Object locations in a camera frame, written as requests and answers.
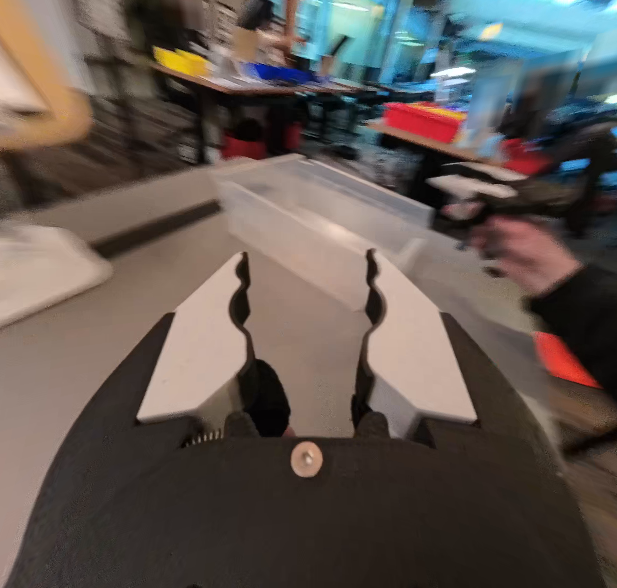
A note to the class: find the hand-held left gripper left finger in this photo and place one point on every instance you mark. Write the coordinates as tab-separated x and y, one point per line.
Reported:
197	361

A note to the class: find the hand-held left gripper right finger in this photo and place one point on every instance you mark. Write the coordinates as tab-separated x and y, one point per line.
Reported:
419	361

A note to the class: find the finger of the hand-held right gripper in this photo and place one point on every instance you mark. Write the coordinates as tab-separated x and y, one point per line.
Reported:
487	169
477	186

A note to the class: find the clear plastic bin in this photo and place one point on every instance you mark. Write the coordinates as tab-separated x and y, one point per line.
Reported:
328	212

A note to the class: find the person's right forearm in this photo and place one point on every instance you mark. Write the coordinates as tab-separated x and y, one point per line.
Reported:
578	318

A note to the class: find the yellow box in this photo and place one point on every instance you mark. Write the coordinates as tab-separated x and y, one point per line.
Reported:
181	60

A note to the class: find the person's right hand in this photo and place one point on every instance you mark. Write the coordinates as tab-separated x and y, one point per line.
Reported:
530	251

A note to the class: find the wooden work table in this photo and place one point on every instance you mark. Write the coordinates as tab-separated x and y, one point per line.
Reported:
424	145
250	87

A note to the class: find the red plastic bin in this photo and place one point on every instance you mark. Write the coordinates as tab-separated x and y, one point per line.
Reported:
424	120

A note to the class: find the red flat object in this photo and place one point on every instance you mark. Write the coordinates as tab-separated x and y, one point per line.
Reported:
564	361

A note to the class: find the blue storage bin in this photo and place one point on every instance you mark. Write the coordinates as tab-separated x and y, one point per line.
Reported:
282	72

